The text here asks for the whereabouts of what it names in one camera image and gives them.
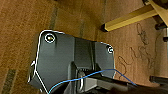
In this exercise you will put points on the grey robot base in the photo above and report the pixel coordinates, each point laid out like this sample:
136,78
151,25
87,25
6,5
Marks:
56,60

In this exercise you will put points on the yellow wooden gaming table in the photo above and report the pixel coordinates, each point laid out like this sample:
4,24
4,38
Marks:
133,16

